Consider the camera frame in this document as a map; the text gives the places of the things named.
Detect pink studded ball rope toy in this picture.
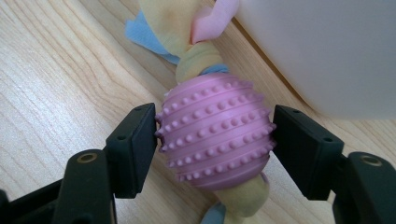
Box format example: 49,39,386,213
124,0,278,224

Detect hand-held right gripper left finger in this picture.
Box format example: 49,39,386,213
105,103,159,200

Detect white plastic container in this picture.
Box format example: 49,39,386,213
233,0,396,121

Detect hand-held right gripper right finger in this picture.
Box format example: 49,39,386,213
272,104,346,202

